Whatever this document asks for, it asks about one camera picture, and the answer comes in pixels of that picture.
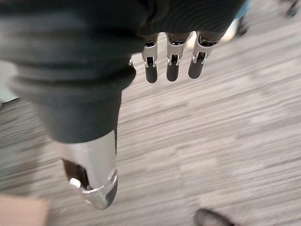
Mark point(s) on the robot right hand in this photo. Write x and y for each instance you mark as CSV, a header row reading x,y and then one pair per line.
x,y
77,70

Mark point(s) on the white furniture panel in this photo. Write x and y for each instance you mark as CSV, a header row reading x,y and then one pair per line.
x,y
7,81

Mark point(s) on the brown cardboard box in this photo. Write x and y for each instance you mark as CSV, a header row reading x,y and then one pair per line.
x,y
22,212

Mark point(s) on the person's white shoe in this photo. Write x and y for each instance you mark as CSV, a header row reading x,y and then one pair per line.
x,y
231,30

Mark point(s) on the dark robot foot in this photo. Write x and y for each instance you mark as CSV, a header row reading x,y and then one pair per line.
x,y
211,217

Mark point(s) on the black chair base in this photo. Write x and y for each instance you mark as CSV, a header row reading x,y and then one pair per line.
x,y
292,8

